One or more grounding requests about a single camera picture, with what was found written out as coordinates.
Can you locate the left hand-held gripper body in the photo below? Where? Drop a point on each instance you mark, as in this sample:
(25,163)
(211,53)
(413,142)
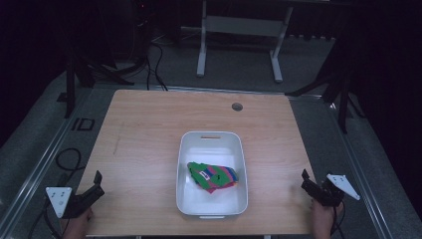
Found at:
(78,201)

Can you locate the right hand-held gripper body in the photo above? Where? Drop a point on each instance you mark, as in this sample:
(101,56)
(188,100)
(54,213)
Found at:
(326,193)

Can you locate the green pink striped socks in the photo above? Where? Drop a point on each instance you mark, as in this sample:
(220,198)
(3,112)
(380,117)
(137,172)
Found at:
(214,177)

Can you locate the white plastic bin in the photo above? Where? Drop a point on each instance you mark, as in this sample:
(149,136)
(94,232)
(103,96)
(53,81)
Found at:
(199,205)

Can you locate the person's left hand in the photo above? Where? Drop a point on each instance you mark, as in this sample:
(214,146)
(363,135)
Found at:
(77,227)

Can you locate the person's right hand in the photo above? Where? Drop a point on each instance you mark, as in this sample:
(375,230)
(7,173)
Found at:
(322,220)

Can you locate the black tripod stand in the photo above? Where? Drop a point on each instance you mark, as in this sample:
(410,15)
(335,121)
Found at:
(335,83)
(83,71)

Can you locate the metal floor rail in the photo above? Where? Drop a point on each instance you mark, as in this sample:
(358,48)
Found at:
(36,176)
(360,179)

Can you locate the white metal table frame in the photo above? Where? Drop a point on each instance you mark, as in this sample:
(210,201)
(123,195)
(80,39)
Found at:
(245,26)

